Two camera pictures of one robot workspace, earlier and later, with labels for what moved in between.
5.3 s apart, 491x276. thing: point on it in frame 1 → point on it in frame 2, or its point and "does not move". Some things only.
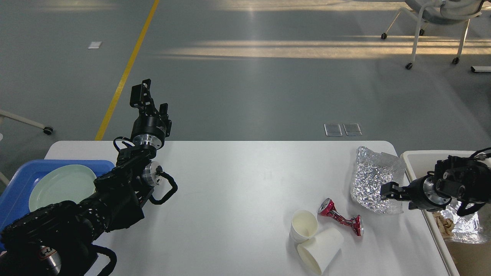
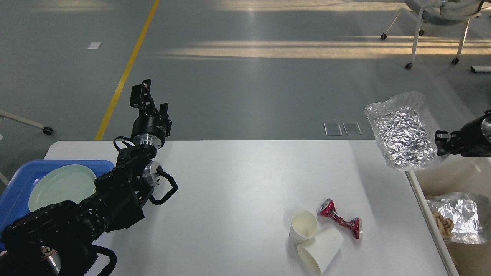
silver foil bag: [372, 170] → [403, 127]
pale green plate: [71, 182] does not move
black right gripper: [422, 193] → [473, 140]
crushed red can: [327, 208] does not move
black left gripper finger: [140, 98] does not move
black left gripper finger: [163, 115] does not move
